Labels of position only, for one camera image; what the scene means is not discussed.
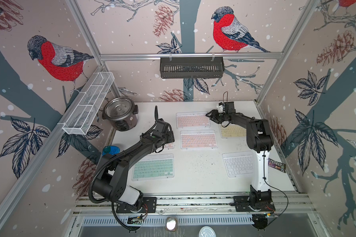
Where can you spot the steel rice cooker pot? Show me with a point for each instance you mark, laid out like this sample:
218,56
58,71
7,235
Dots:
121,113

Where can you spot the aluminium rail track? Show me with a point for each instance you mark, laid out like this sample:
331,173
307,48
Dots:
290,202

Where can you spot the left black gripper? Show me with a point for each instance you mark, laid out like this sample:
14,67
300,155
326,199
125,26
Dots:
170,135

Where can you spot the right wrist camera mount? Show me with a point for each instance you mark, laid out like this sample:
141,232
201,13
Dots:
220,108

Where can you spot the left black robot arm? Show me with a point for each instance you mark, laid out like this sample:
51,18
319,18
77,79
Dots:
110,180

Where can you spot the white wire mesh shelf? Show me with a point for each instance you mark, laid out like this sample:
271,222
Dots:
85,111

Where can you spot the purple candy bar wrapper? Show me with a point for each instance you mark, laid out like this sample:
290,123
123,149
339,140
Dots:
277,165

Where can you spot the black hanging wall basket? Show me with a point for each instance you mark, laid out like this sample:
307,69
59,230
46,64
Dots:
192,67

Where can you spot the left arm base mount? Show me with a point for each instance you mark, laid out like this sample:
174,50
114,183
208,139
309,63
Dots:
146,205

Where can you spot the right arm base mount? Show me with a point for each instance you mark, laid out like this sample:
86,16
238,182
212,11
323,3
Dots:
245,204

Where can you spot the yellow keyboard back right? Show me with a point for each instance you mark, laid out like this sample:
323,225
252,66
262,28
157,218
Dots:
232,131

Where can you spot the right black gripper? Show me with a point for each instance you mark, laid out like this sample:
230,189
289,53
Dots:
214,114

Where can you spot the blue lidded container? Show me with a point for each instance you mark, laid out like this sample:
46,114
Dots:
112,150

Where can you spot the green keyboard front left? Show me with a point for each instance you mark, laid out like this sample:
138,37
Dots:
154,167

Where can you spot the white keyboard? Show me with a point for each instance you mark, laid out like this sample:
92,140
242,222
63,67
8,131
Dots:
238,164

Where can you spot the pink keyboard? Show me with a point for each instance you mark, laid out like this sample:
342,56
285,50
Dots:
198,139
169,146
192,120

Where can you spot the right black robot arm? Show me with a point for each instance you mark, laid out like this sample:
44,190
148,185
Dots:
259,138

